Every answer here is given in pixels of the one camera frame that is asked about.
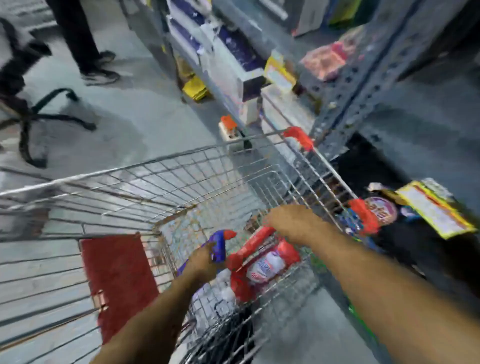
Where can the person's left hand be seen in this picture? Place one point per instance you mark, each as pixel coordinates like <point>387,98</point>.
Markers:
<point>202,266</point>

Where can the person's right hand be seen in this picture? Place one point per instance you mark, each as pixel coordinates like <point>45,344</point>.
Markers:
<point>296,223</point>

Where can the blue toilet cleaner bottle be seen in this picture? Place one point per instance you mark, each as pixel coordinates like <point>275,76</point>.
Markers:
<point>218,245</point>

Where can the red toilet cleaner bottle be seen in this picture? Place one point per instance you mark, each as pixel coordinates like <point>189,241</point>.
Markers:
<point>262,268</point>

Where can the grey metal shelf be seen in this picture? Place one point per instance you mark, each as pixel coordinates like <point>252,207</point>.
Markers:
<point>375,60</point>

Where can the person's left forearm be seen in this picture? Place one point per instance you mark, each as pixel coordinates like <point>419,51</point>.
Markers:
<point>150,326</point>

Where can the person's right forearm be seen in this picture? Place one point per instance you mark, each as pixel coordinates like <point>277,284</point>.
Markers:
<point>393,300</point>

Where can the person's black trousers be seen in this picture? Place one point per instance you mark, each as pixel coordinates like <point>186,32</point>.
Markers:
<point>242,333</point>

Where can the red plastic cart seat flap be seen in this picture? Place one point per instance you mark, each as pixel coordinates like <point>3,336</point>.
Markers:
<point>116,277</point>

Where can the green packet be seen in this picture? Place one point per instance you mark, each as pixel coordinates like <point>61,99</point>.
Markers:
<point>360,318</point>
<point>318,265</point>

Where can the white block with orange cap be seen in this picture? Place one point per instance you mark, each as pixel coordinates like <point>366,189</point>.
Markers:
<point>229,129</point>

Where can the yellow bordered flat packet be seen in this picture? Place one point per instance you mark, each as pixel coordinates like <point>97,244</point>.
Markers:
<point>435,212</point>

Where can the row of white blue boxes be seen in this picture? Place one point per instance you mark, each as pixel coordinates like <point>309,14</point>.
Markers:
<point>232,63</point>

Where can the grey white carton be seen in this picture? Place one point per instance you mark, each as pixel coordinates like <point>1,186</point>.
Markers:
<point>311,17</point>

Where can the yellow green carton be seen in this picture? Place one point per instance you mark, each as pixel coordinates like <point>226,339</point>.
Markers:
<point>345,11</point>

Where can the black office chair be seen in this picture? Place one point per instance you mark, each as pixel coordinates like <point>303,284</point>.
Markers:
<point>26,112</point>

